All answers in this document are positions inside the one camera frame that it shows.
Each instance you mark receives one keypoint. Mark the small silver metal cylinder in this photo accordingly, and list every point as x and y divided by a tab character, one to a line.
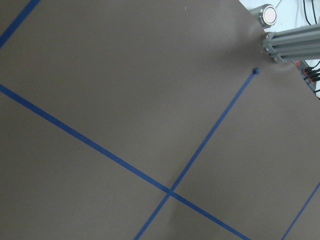
265	14

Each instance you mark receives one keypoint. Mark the aluminium frame post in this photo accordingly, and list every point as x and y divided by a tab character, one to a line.
302	43

